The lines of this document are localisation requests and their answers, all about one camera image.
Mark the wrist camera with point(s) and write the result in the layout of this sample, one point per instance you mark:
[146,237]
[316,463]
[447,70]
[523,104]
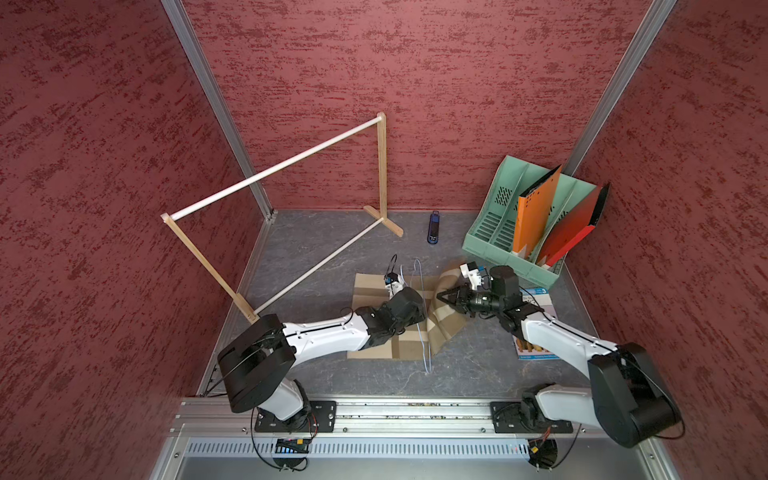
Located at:
[477,277]
[394,283]

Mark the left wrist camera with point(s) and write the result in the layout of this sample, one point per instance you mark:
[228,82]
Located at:
[394,283]

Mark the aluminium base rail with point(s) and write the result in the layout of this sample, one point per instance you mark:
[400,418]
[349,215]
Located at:
[354,417]

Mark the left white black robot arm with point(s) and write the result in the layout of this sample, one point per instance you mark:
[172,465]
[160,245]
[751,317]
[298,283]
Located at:
[255,365]

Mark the aluminium corner post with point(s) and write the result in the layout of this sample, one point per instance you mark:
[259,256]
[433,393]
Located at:
[185,33]
[645,35]

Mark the left aluminium corner post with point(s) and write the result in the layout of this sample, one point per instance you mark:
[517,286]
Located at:
[185,33]

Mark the red folder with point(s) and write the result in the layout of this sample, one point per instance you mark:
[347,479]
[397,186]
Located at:
[573,227]

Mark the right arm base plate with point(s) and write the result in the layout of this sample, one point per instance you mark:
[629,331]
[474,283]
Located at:
[510,419]

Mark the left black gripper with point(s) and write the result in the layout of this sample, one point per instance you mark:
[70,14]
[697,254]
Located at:
[417,317]

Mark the right aluminium corner post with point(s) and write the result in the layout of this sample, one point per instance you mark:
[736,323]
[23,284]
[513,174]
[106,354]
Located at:
[645,35]

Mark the orange folder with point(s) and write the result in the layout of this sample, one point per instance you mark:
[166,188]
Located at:
[533,210]

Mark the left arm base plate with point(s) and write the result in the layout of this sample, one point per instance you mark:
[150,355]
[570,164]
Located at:
[321,420]

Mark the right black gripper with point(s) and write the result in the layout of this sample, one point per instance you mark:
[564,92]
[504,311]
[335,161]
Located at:
[449,292]

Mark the dark blue small bottle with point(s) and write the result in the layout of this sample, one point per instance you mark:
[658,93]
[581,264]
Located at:
[433,228]

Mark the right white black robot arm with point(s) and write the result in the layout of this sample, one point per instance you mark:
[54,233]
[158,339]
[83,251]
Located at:
[626,398]

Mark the green file organizer tray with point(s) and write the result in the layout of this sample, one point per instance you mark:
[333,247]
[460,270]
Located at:
[491,236]

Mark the dog picture book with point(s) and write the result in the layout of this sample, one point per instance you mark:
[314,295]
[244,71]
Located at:
[525,350]

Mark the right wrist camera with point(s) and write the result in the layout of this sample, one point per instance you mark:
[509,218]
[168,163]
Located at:
[477,277]

